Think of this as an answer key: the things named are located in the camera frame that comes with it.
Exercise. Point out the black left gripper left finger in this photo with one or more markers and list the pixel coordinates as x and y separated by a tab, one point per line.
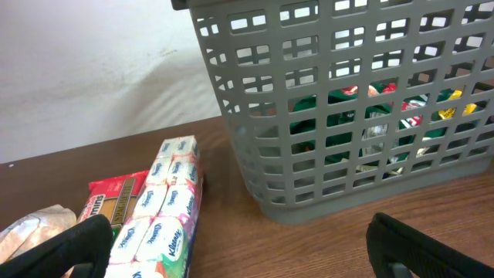
83	249

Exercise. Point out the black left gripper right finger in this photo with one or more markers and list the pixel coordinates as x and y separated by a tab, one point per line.
397	250

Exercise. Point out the San Remo spaghetti packet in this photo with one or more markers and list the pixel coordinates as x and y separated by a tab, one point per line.
115	198

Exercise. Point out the beige pouch on left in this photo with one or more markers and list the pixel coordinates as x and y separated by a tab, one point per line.
33	229

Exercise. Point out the Kleenex tissue multipack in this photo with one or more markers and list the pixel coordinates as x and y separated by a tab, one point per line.
157	239

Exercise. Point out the grey plastic basket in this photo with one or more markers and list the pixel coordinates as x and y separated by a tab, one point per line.
333	104

